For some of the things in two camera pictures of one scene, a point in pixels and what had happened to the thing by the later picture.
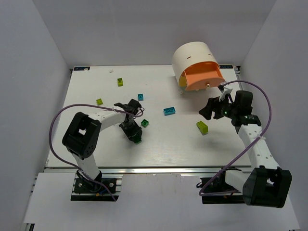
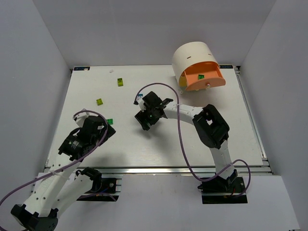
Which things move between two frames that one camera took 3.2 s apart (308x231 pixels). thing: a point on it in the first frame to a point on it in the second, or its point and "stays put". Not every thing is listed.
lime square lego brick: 120,82 stays put
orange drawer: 203,75 stays put
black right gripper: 215,109 to 143,115
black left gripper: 131,131 to 106,130
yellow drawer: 182,82 stays put
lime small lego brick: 99,101 stays put
